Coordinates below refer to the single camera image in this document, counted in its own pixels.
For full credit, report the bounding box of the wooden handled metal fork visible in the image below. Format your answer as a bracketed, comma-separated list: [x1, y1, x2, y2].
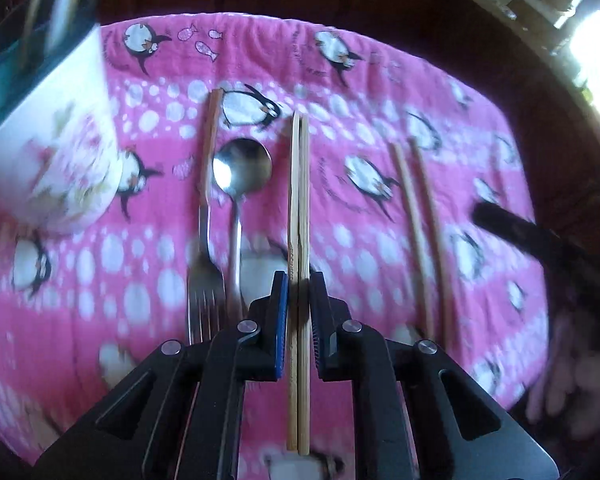
[186, 88, 225, 344]

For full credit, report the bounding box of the light bamboo chopstick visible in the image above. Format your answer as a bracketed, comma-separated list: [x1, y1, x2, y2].
[286, 112, 301, 453]
[298, 114, 312, 456]

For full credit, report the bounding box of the white floral utensil cup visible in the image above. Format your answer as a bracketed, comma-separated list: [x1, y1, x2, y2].
[0, 0, 122, 234]

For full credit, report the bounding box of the white ceramic spoon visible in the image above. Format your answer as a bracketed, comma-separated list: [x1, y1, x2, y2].
[44, 0, 72, 56]

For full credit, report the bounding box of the right white gloved hand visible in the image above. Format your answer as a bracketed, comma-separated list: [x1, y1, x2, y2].
[524, 306, 600, 441]

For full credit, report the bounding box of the stainless steel spoon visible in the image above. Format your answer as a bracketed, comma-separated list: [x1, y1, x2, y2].
[212, 138, 272, 324]

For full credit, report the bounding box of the brown wooden chopstick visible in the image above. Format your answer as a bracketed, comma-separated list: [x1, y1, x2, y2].
[408, 136, 454, 351]
[391, 142, 436, 339]

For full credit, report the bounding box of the pink penguin towel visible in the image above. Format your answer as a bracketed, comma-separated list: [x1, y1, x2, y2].
[0, 14, 547, 463]

